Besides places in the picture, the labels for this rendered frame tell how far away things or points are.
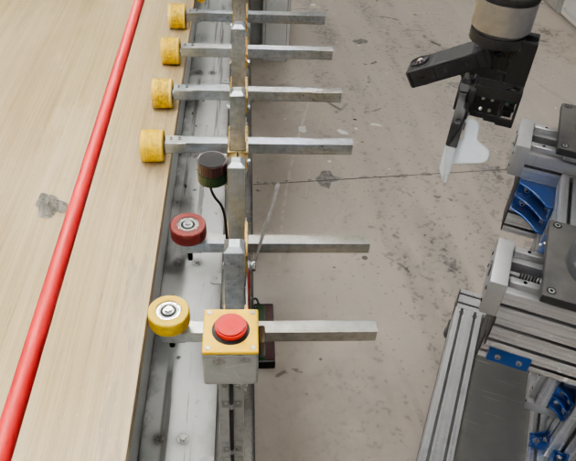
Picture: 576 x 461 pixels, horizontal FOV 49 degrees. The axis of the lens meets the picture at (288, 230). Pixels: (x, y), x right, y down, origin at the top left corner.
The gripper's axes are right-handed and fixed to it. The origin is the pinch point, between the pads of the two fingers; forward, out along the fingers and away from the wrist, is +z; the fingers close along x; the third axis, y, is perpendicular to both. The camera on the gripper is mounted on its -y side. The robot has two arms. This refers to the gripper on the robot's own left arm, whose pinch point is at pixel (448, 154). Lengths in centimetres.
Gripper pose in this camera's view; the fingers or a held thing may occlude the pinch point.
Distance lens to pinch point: 98.0
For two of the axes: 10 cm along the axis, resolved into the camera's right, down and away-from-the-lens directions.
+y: 9.3, 2.7, -2.3
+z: -0.5, 7.4, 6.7
